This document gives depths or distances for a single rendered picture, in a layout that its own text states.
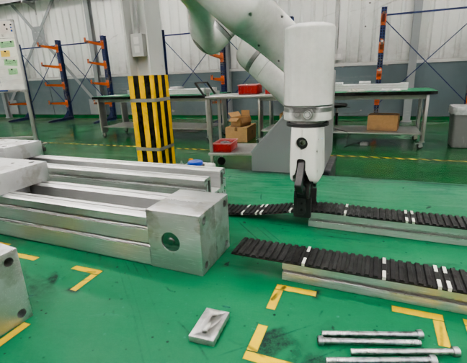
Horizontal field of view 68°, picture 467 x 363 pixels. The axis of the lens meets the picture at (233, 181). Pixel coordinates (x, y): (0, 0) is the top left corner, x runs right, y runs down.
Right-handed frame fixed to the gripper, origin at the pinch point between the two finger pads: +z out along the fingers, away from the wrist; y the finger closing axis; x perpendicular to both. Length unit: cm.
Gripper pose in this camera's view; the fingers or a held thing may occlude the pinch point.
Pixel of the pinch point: (305, 202)
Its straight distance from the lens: 67.9
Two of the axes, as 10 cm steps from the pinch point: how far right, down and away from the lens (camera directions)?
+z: 0.4, 9.5, 2.9
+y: 3.8, -2.9, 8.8
